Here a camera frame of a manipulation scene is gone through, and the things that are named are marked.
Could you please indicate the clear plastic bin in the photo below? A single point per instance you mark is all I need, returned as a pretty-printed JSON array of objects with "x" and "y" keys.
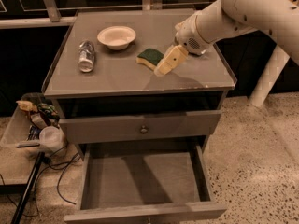
[{"x": 16, "y": 162}]

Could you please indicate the open middle grey drawer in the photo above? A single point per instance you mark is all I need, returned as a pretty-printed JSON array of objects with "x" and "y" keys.
[{"x": 144, "y": 186}]

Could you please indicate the black pole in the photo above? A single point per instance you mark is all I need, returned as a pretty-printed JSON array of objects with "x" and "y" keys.
[{"x": 29, "y": 185}]

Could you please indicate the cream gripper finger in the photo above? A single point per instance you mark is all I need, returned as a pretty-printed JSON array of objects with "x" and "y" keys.
[{"x": 173, "y": 57}]

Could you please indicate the green and yellow sponge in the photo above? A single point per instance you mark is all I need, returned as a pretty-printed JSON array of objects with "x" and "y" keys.
[{"x": 150, "y": 58}]

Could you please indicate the white support post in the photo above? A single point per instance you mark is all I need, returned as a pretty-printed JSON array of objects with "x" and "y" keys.
[{"x": 269, "y": 76}]

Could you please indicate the white bowl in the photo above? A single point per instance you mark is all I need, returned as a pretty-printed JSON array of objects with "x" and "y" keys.
[{"x": 116, "y": 37}]

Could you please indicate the closed upper grey drawer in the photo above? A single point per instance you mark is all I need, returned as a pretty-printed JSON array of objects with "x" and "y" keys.
[{"x": 127, "y": 128}]

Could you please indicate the round metal drawer knob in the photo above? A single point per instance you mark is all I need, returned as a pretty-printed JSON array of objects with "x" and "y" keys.
[{"x": 144, "y": 129}]

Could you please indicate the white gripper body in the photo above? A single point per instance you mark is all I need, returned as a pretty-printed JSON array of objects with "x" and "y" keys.
[{"x": 189, "y": 36}]

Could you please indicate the grey drawer cabinet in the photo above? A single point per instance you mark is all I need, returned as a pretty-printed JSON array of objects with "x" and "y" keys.
[{"x": 119, "y": 86}]

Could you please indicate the colourful snack bag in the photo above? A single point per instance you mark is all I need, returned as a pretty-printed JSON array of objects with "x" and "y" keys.
[{"x": 49, "y": 110}]

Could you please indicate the clear plastic bottle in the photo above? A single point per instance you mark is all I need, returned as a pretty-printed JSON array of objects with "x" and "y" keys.
[{"x": 86, "y": 56}]

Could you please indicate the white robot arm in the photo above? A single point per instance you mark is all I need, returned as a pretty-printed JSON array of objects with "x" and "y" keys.
[{"x": 279, "y": 19}]

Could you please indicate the clear plastic cup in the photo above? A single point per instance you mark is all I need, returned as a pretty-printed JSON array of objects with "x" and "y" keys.
[{"x": 52, "y": 138}]

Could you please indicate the metal railing frame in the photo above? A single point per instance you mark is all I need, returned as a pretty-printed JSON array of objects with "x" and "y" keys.
[{"x": 46, "y": 13}]

